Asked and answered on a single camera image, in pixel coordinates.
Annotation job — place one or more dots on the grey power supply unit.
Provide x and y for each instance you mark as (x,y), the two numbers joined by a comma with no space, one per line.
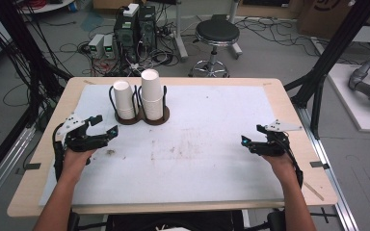
(95,45)
(109,45)

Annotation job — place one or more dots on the light wooden table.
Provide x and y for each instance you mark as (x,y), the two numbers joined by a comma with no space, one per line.
(302,154)

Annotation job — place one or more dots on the black tape strip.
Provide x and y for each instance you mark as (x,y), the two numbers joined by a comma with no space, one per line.
(32,166)
(319,165)

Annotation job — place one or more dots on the tall white cup stack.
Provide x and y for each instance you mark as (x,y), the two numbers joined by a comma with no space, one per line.
(151,96)

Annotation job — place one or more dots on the person's right hand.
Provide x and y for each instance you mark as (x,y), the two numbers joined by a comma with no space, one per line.
(282,166)

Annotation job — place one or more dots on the person's left hand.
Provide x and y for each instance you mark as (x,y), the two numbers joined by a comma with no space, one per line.
(74,163)

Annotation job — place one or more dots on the white foam mat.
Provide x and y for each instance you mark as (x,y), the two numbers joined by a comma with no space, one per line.
(189,112)

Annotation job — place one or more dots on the aluminium rail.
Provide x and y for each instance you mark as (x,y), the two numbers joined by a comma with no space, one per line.
(334,179)
(3,166)

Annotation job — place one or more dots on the short white cup stack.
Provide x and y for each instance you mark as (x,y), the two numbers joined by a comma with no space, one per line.
(123,99)

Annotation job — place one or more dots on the white floor platform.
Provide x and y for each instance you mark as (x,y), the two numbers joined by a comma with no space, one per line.
(347,106)

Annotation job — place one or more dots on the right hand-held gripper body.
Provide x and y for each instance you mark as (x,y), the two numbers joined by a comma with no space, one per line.
(274,146)

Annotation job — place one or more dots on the thin wooden stick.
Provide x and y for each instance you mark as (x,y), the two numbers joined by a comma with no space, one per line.
(313,191)

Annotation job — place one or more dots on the grey stand leg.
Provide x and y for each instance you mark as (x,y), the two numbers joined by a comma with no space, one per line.
(235,32)
(180,35)

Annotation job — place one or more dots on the black round stool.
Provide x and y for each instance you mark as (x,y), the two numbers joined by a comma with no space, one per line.
(217,32)

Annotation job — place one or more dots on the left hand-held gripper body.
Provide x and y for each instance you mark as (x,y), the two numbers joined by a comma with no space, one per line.
(77,141)

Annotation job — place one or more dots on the brown cardboard box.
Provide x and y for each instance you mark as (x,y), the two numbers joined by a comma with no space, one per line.
(321,16)

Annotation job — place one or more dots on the black computer tower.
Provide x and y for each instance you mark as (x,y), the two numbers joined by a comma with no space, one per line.
(147,27)
(126,38)

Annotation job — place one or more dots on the black metal frame post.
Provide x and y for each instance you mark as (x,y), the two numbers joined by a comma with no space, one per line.
(334,48)

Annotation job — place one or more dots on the person's dark clothing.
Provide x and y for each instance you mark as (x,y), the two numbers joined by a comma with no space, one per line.
(173,221)

